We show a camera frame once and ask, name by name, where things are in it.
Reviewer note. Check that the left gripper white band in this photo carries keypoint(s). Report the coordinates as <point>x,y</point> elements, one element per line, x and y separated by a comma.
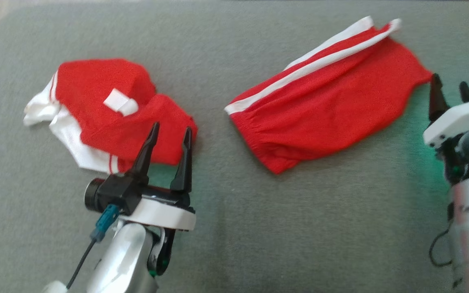
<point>161,213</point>

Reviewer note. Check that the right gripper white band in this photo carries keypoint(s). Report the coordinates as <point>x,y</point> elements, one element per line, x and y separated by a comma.
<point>458,118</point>

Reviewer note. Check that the red basketball jersey white sleeves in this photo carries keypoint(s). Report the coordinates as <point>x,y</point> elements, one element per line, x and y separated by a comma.
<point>108,122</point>

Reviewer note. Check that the red shorts white stripe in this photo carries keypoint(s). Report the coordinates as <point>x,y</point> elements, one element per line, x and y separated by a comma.
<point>324,106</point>

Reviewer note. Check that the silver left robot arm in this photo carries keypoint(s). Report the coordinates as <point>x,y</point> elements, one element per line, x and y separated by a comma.
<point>124,260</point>

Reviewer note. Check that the large grey sofa ottoman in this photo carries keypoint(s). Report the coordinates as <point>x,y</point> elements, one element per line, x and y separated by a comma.
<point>259,224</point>

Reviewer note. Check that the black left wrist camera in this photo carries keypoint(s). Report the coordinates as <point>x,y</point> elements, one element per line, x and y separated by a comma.
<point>112,193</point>

